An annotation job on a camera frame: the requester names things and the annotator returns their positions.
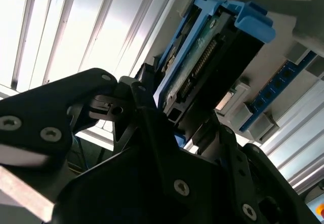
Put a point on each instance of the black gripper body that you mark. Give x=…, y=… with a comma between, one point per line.
x=126, y=196

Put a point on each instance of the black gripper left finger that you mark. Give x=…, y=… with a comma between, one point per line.
x=50, y=107

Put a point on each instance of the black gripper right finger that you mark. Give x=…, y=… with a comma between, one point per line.
x=243, y=183

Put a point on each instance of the hard disk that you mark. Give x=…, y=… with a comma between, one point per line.
x=227, y=56

